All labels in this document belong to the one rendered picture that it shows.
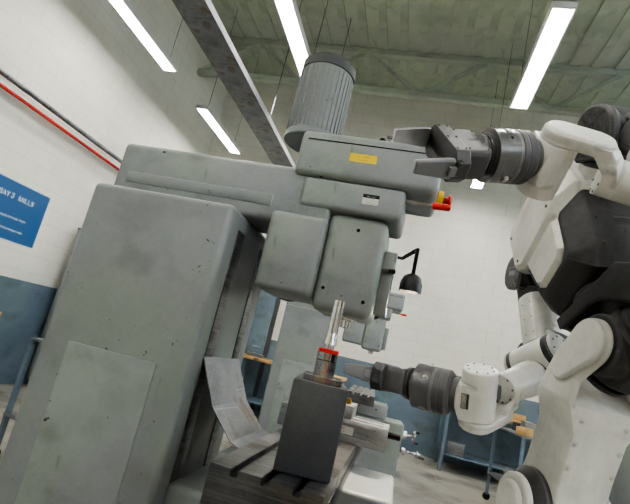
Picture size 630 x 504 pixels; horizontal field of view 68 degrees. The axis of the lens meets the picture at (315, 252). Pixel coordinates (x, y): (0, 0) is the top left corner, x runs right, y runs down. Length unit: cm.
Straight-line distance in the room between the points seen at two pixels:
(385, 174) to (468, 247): 690
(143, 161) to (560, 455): 151
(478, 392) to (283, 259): 77
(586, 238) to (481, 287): 724
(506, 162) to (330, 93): 103
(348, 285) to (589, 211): 70
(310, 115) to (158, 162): 56
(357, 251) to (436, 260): 681
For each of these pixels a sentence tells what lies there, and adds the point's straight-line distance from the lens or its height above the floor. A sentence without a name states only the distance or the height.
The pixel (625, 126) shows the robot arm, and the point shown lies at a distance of 109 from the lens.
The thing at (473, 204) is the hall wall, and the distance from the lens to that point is 860.
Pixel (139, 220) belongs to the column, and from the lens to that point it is 158.
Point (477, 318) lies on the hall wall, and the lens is 816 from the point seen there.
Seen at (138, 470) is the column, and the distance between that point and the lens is 150.
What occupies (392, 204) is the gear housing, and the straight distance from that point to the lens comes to 148.
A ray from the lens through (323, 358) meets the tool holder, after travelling 106.
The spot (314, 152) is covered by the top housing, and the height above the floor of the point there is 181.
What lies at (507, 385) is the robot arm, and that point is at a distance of 104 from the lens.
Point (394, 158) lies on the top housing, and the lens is 153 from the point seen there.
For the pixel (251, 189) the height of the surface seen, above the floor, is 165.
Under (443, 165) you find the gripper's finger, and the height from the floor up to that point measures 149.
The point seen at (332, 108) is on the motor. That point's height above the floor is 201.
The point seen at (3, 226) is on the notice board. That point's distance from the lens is 610.
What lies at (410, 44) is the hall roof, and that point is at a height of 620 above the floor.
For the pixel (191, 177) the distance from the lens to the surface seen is 169.
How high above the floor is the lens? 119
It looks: 12 degrees up
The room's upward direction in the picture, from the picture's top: 13 degrees clockwise
